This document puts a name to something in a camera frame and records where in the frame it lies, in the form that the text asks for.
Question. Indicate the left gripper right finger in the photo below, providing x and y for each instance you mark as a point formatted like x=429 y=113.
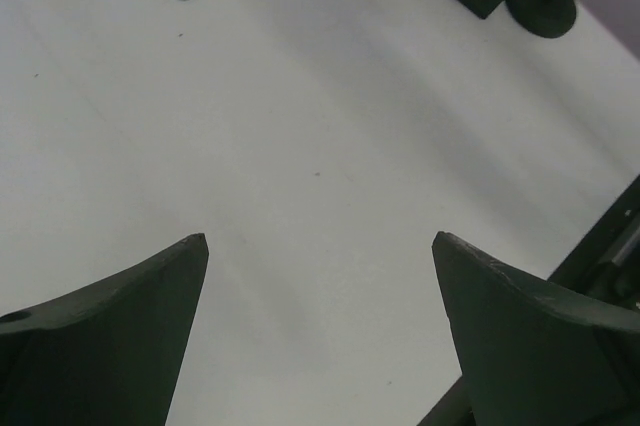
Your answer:
x=532 y=352

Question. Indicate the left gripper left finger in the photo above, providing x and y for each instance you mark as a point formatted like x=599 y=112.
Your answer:
x=109 y=353

